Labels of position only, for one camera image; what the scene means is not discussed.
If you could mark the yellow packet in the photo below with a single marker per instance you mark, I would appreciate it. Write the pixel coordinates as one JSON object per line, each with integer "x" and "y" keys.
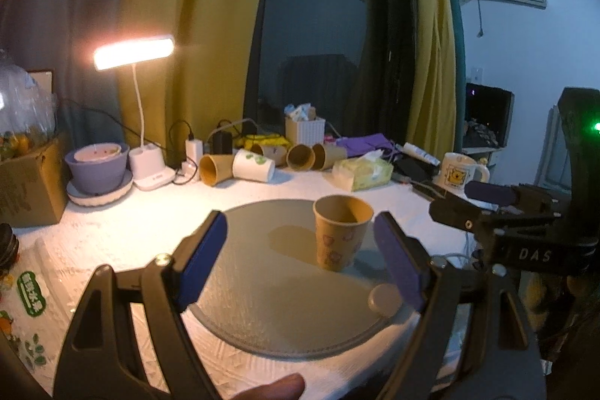
{"x": 269, "y": 141}

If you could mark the plain brown paper cup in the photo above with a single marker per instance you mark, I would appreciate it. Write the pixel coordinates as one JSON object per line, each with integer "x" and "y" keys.
{"x": 274, "y": 154}
{"x": 333, "y": 155}
{"x": 300, "y": 157}
{"x": 218, "y": 169}

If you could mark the dark monitor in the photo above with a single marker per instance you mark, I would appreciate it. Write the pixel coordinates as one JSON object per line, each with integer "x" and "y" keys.
{"x": 490, "y": 112}

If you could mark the white paper cup green print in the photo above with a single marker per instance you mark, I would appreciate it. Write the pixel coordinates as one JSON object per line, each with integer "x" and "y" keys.
{"x": 253, "y": 165}

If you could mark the black flat device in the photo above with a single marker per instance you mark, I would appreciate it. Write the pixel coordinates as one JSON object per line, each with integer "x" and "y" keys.
{"x": 415, "y": 169}

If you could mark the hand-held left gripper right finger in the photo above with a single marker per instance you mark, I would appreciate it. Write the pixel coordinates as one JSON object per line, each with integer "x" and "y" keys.
{"x": 398, "y": 262}

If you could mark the cardboard box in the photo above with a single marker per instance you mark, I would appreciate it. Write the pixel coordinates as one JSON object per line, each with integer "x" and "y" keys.
{"x": 28, "y": 194}

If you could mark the dark jar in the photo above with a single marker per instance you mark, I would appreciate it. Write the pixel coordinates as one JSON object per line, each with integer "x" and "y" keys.
{"x": 7, "y": 250}

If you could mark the white scalloped plate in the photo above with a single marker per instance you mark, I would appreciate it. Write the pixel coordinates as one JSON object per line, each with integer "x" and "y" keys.
{"x": 101, "y": 198}

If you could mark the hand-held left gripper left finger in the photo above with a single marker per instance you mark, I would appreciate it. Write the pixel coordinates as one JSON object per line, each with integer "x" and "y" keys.
{"x": 204, "y": 262}

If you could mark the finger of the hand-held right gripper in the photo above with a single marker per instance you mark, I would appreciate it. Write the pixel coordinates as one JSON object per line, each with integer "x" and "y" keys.
{"x": 490, "y": 192}
{"x": 457, "y": 215}

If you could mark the brown printed paper cup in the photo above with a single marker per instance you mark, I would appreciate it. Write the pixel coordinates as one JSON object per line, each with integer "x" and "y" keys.
{"x": 338, "y": 236}

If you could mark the teal curtain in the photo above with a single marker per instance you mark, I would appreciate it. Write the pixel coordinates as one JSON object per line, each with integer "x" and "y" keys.
{"x": 457, "y": 30}

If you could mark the black power adapter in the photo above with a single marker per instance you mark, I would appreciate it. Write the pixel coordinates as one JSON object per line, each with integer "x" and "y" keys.
{"x": 222, "y": 143}

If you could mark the dark window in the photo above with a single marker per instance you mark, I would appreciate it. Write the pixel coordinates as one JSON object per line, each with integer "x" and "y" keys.
{"x": 323, "y": 30}

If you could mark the plastic snack bag green label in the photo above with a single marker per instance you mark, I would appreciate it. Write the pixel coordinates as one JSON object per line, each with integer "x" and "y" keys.
{"x": 28, "y": 297}

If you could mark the white mug yellow print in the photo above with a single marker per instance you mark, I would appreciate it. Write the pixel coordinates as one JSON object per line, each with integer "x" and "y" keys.
{"x": 457, "y": 177}

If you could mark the narrow yellow curtain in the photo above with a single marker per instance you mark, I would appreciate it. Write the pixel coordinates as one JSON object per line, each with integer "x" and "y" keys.
{"x": 433, "y": 53}

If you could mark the small white adapter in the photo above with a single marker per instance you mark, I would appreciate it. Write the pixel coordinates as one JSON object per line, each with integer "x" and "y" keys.
{"x": 189, "y": 172}

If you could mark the grey-blue curtain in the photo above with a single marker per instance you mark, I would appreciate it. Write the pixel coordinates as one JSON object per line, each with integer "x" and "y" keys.
{"x": 70, "y": 6}

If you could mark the white textured tablecloth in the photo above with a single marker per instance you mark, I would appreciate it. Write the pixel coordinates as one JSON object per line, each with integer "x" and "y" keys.
{"x": 117, "y": 231}

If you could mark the white ribbed box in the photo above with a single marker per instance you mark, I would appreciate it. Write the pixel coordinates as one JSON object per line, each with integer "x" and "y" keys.
{"x": 304, "y": 132}

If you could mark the clear plastic bag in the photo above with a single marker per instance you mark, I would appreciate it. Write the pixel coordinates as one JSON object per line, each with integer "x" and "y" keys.
{"x": 23, "y": 109}

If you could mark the wide yellow curtain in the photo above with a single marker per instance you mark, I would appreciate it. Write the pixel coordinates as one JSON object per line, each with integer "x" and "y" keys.
{"x": 206, "y": 6}

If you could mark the yellow-green tissue pack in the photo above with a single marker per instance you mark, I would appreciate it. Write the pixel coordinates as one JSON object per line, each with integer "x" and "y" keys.
{"x": 365, "y": 174}

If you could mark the white desk lamp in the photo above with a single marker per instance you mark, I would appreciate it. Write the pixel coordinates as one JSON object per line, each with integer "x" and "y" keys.
{"x": 150, "y": 172}

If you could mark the purple bowl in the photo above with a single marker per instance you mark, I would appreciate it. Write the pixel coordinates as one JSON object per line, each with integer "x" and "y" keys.
{"x": 96, "y": 170}

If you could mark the small white round cap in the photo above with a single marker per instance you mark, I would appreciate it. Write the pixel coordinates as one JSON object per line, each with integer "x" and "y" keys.
{"x": 384, "y": 298}

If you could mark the white charger plug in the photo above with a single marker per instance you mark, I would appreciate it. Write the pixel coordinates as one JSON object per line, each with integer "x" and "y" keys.
{"x": 193, "y": 152}

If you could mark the person's left hand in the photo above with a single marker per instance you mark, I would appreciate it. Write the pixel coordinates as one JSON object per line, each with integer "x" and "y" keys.
{"x": 274, "y": 388}

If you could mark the round grey mat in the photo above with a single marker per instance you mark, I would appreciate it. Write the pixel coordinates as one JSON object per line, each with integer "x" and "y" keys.
{"x": 281, "y": 301}

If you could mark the white tube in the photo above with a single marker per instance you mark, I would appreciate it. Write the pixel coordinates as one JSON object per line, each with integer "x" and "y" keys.
{"x": 421, "y": 154}

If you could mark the purple cloth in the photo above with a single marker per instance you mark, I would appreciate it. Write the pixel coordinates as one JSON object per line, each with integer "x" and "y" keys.
{"x": 368, "y": 143}

